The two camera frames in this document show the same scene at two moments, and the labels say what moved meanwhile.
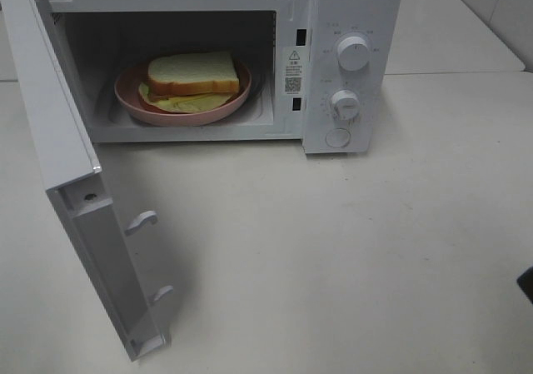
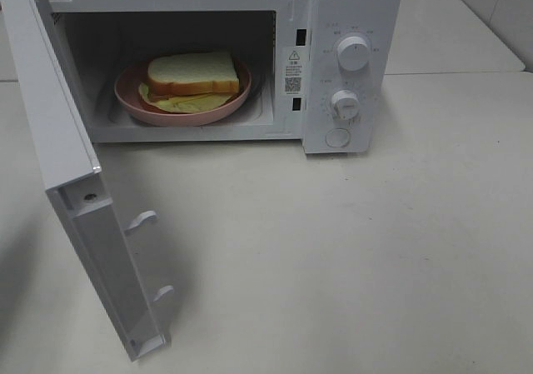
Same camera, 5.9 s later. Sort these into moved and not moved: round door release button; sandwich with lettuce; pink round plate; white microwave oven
Moved: pink round plate
Not moved: sandwich with lettuce; round door release button; white microwave oven
